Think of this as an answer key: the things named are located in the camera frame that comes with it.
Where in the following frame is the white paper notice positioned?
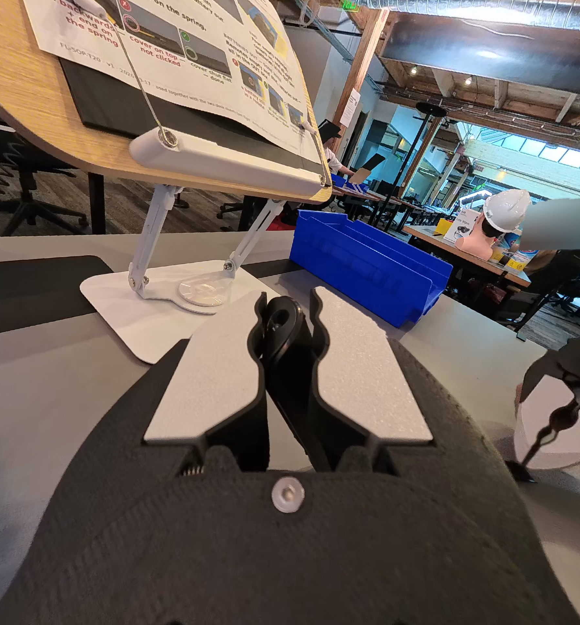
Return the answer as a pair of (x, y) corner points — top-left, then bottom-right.
(341, 88), (364, 121)

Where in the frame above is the black floor pole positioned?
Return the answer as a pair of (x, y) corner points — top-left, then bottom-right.
(401, 102), (448, 202)

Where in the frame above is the grey desk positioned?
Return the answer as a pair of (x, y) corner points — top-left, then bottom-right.
(0, 229), (580, 625)

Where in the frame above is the silver air duct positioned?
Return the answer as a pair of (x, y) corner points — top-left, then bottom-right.
(295, 0), (580, 35)

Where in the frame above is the black pad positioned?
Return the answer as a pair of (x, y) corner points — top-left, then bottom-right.
(58, 58), (320, 173)

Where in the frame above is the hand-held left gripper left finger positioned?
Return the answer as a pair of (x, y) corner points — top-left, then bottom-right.
(143, 291), (271, 472)

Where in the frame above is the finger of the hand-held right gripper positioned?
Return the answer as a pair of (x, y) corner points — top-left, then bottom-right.
(513, 377), (578, 465)
(521, 391), (580, 472)

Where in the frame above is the black office chair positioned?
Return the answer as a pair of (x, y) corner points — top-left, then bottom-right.
(0, 122), (91, 236)

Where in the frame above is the pink mannequin head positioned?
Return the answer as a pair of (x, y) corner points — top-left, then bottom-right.
(457, 215), (496, 258)

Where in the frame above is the blue plastic bin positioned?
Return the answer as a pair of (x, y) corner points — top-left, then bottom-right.
(290, 209), (454, 329)

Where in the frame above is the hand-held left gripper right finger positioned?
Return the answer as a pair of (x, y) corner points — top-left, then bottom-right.
(308, 286), (435, 473)

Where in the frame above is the printed instruction sheet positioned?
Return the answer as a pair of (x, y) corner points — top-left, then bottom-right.
(21, 0), (322, 175)

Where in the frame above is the wooden work table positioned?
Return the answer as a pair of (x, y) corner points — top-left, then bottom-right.
(402, 224), (532, 287)

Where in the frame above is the wooden column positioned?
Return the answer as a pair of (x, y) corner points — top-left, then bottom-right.
(333, 7), (389, 147)

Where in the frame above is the black desk mat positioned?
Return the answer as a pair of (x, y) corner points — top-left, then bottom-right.
(0, 255), (300, 339)

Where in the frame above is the wooden document stand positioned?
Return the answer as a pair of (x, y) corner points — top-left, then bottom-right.
(0, 0), (333, 364)

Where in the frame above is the white hard hat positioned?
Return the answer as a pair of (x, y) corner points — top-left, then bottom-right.
(482, 189), (533, 234)

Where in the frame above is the black remote control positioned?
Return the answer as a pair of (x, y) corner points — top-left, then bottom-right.
(260, 295), (332, 473)

